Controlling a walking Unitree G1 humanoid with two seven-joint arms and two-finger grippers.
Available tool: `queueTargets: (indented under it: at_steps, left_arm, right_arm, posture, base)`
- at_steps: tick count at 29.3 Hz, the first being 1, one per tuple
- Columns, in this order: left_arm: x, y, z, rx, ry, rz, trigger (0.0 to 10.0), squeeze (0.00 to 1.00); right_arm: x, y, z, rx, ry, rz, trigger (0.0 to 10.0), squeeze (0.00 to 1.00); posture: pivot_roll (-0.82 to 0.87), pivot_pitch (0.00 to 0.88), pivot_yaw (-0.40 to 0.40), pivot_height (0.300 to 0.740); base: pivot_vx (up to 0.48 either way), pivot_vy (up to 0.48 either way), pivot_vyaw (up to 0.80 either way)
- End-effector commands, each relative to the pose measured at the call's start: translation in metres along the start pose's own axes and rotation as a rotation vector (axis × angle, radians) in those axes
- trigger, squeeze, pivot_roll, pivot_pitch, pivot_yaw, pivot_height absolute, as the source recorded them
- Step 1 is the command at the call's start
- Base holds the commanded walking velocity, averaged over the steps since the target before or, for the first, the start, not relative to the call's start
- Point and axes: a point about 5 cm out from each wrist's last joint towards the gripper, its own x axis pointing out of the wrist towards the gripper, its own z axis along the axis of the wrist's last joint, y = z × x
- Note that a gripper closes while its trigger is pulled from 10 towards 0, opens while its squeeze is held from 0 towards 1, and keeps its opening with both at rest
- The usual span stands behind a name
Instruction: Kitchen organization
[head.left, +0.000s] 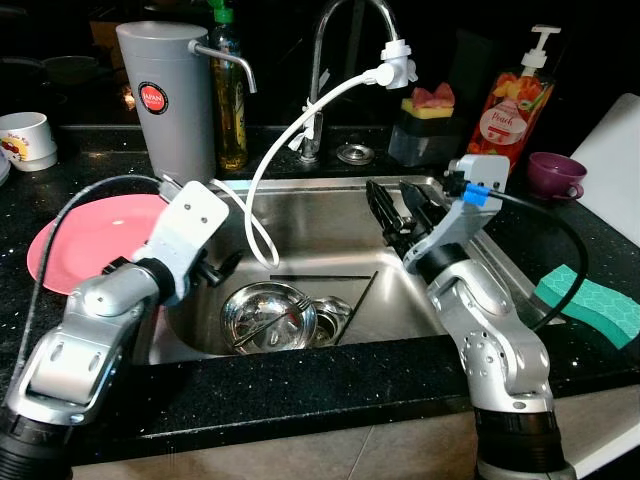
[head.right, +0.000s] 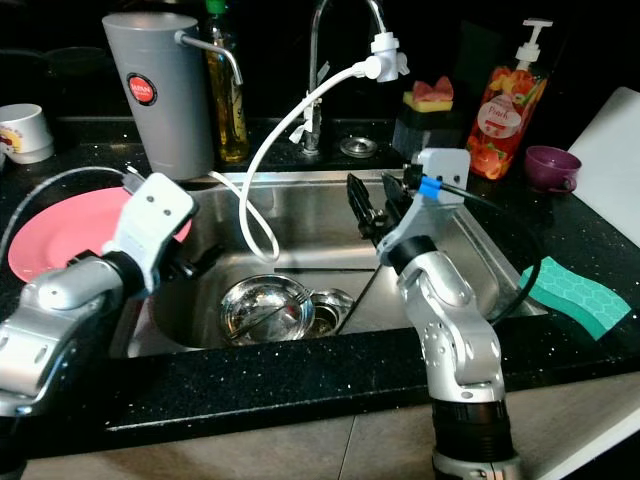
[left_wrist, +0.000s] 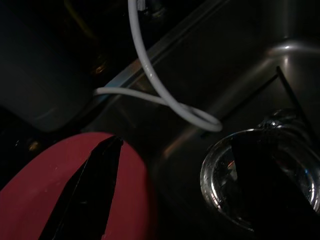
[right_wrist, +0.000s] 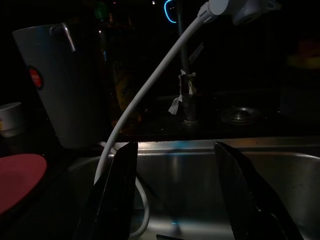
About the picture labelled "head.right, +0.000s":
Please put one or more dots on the peach hand soap pump bottle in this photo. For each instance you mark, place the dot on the peach hand soap pump bottle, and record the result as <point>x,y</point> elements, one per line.
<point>510,110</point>

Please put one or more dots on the green capped oil bottle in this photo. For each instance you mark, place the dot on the green capped oil bottle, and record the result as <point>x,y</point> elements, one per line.
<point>228,100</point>

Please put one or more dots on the steel sink drain strainer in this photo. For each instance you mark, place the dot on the steel sink drain strainer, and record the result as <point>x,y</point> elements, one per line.
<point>332,310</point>

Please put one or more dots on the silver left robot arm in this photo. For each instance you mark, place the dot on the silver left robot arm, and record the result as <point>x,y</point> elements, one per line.
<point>50,320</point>

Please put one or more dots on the grey water filter canister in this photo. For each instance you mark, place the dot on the grey water filter canister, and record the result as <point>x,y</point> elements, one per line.
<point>155,90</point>

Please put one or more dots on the chrome gooseneck faucet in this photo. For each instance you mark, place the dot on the chrome gooseneck faucet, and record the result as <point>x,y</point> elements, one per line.
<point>318,60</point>

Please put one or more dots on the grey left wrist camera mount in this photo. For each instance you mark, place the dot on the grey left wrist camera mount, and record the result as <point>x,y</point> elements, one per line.
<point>165,215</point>

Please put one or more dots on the steel bowl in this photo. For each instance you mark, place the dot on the steel bowl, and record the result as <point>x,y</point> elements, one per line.
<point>245,300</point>

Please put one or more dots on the dark sponge holder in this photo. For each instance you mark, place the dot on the dark sponge holder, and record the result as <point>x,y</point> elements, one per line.
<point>420,135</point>

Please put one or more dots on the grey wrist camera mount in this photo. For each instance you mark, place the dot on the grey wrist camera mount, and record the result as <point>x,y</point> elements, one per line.
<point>165,215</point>
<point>420,215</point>

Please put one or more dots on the yellow sponge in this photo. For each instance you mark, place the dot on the yellow sponge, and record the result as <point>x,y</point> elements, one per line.
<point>425,102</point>

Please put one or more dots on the pink plate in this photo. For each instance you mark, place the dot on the pink plate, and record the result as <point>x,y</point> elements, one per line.
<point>60,235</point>

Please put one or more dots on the stainless steel sink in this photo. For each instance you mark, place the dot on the stainless steel sink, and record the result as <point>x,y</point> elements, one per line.
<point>310,225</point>

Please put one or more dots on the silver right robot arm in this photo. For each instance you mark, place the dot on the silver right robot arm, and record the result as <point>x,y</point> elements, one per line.
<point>455,330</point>

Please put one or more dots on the teal sponge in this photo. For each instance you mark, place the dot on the teal sponge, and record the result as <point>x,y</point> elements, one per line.
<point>575,295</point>

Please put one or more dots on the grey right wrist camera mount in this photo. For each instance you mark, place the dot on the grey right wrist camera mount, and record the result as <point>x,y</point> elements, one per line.
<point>420,215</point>

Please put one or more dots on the white board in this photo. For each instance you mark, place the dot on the white board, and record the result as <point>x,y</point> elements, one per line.
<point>610,150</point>

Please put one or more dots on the pink sponge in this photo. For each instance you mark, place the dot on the pink sponge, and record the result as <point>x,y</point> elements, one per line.
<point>435,88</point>

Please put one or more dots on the purple cup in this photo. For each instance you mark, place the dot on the purple cup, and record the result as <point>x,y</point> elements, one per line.
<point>548,165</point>

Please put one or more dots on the round chrome counter cap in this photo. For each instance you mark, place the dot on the round chrome counter cap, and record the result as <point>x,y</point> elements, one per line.
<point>358,147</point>

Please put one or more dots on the dark pan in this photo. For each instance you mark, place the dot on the dark pan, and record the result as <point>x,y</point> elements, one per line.
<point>75,60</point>

